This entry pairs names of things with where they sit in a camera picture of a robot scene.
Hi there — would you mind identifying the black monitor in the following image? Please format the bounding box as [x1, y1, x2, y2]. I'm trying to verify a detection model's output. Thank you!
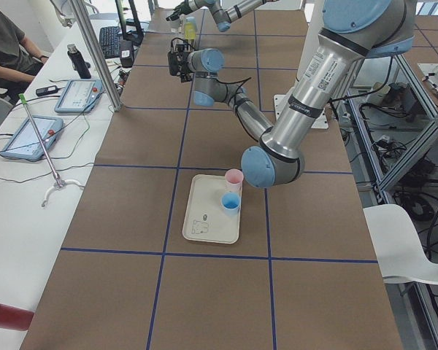
[115, 0, 147, 47]

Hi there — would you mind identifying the black keyboard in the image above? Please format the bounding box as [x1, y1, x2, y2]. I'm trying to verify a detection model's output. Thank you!
[99, 26, 122, 59]

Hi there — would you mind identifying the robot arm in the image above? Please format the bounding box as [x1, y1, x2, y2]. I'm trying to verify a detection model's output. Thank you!
[166, 0, 268, 32]
[167, 0, 416, 188]

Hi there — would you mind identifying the white chair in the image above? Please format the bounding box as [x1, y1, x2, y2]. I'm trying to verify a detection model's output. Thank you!
[363, 204, 438, 285]

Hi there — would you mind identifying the seated person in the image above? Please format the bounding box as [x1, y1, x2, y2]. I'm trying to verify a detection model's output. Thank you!
[0, 11, 49, 104]

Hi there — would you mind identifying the white plastic tray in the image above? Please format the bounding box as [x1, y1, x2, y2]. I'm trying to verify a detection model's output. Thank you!
[182, 174, 241, 244]

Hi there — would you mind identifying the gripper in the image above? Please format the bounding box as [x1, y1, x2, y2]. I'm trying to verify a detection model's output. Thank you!
[167, 39, 193, 82]
[166, 0, 199, 21]

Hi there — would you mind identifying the red bottle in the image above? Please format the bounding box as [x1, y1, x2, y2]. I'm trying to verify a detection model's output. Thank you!
[0, 303, 34, 331]

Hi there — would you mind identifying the green handled reach grabber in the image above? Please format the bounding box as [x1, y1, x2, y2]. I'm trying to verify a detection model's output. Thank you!
[19, 93, 85, 207]

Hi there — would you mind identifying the grey plastic cup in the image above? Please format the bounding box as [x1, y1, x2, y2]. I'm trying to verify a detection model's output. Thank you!
[185, 16, 196, 25]

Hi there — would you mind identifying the aluminium frame post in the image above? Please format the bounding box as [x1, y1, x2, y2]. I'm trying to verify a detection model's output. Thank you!
[69, 0, 123, 112]

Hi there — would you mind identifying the pink plastic cup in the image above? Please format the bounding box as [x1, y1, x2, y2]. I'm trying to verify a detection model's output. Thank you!
[224, 168, 244, 193]

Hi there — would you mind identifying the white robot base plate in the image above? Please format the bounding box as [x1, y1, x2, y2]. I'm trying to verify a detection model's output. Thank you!
[272, 93, 330, 131]

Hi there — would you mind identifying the black label box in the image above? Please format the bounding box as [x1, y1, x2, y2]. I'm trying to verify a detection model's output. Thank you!
[119, 39, 134, 68]

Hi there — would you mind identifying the yellow plastic cup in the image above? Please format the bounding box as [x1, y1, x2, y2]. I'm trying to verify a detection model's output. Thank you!
[183, 22, 196, 41]

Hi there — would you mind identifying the far teach pendant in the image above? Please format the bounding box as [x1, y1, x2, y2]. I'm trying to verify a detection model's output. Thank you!
[54, 79, 104, 114]

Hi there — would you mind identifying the teach pendant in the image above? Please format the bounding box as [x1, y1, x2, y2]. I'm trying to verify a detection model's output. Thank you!
[0, 115, 64, 161]
[54, 79, 104, 114]

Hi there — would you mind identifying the near teach pendant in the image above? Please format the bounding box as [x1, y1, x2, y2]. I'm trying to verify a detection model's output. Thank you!
[0, 115, 64, 161]

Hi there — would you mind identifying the black insulated bottle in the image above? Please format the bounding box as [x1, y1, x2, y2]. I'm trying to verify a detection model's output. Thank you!
[67, 44, 91, 79]

